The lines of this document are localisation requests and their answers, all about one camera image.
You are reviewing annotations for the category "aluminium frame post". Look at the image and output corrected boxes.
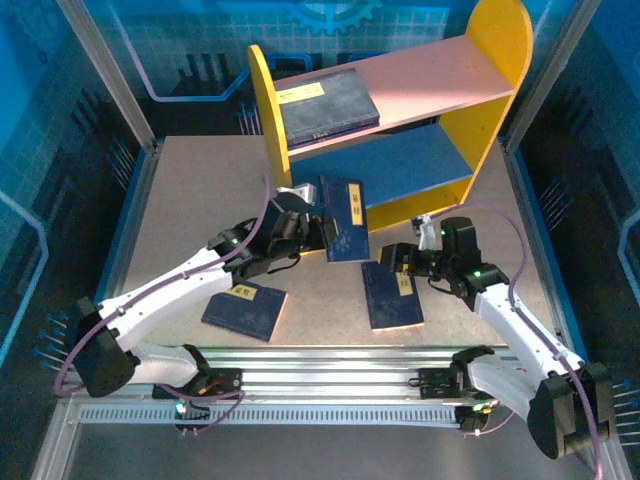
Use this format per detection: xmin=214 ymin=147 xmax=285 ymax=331
xmin=55 ymin=0 xmax=157 ymax=151
xmin=501 ymin=0 xmax=601 ymax=149

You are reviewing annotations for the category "aluminium table side rail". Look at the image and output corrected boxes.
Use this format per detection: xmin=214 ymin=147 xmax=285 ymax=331
xmin=97 ymin=137 xmax=166 ymax=349
xmin=501 ymin=139 xmax=576 ymax=361

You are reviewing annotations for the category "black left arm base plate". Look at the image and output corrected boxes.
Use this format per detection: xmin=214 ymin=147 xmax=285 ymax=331
xmin=151 ymin=367 xmax=245 ymax=401

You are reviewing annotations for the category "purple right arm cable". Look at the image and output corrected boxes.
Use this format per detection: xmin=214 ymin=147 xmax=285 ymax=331
xmin=432 ymin=201 xmax=606 ymax=480

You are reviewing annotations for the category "grey slotted cable duct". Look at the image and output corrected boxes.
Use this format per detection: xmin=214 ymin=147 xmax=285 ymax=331
xmin=79 ymin=404 xmax=464 ymax=429

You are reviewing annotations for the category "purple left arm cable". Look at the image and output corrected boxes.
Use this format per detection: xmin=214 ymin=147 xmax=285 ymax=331
xmin=53 ymin=173 xmax=249 ymax=437

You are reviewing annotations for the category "aluminium mounting rail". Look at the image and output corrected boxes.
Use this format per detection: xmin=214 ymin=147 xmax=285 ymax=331
xmin=58 ymin=343 xmax=549 ymax=404

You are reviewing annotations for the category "yellow pink blue bookshelf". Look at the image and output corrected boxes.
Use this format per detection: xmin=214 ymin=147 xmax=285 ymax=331
xmin=248 ymin=0 xmax=535 ymax=256

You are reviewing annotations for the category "black connector box with LED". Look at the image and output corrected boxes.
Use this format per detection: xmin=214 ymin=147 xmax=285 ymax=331
xmin=457 ymin=399 xmax=501 ymax=436
xmin=172 ymin=397 xmax=212 ymax=436

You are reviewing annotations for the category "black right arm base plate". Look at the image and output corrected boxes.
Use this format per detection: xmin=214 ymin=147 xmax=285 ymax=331
xmin=416 ymin=367 xmax=474 ymax=401

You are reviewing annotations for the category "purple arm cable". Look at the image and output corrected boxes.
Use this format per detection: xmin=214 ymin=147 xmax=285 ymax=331
xmin=432 ymin=201 xmax=606 ymax=480
xmin=53 ymin=173 xmax=249 ymax=437

